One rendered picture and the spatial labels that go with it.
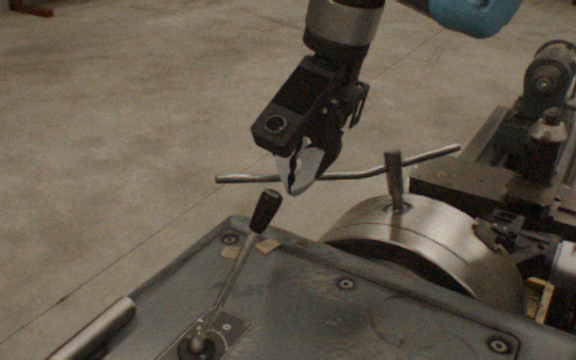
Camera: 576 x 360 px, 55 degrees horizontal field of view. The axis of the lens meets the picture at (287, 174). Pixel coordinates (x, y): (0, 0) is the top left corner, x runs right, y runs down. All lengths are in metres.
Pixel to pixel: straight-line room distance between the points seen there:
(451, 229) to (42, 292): 2.18
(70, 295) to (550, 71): 2.06
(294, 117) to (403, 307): 0.22
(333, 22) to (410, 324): 0.30
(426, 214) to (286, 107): 0.29
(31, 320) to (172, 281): 1.98
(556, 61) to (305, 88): 1.32
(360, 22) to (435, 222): 0.31
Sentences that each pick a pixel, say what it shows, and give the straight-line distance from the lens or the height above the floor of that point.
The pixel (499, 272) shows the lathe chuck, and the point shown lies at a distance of 0.77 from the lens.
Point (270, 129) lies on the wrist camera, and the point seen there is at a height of 1.42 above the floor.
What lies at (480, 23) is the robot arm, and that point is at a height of 1.54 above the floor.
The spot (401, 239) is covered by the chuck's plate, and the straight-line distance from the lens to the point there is 0.71.
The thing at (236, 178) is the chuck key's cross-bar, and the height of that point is 1.32.
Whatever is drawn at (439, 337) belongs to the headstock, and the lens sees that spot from 0.57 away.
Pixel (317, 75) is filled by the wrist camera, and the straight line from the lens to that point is 0.58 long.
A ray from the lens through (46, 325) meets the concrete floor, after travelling 2.53.
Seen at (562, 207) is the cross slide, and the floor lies 0.97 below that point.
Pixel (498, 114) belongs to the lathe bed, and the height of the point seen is 0.86.
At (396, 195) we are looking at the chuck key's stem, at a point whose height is 1.26.
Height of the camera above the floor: 1.65
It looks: 30 degrees down
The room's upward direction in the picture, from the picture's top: straight up
